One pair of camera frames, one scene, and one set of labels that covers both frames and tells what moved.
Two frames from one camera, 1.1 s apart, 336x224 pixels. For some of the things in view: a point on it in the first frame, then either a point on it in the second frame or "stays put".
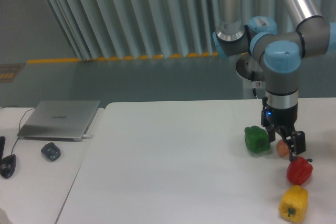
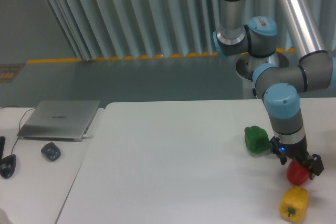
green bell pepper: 256,139 stays put
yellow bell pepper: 293,203 stays put
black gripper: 284,118 to 296,151
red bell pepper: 299,170 stays put
